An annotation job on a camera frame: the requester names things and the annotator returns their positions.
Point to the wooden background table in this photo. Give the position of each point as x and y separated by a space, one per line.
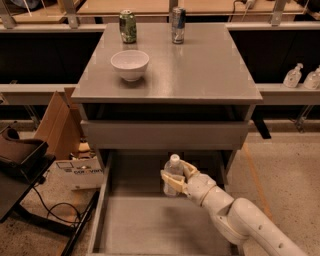
58 11

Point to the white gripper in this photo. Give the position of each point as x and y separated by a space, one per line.
199 188

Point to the dark brown bag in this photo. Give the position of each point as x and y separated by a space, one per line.
18 156

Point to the white ceramic bowl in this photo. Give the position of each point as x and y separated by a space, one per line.
130 65

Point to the white printed cardboard box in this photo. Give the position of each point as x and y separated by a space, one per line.
81 174

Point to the closed grey upper drawer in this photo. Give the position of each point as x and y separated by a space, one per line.
169 136

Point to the clear plastic water bottle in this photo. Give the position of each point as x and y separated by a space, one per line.
172 166

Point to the open grey middle drawer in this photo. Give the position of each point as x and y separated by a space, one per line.
134 218

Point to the brown cardboard box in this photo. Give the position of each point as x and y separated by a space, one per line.
60 126

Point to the black side table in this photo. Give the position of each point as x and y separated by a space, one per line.
14 189

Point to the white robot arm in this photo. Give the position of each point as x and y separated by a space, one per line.
236 219

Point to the clear soap dispenser bottle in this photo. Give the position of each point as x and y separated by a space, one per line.
293 76

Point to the green drink can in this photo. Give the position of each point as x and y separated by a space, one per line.
127 26

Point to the grey drawer cabinet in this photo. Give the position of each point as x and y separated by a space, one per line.
203 79

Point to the blue silver drink can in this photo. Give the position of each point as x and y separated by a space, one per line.
178 24

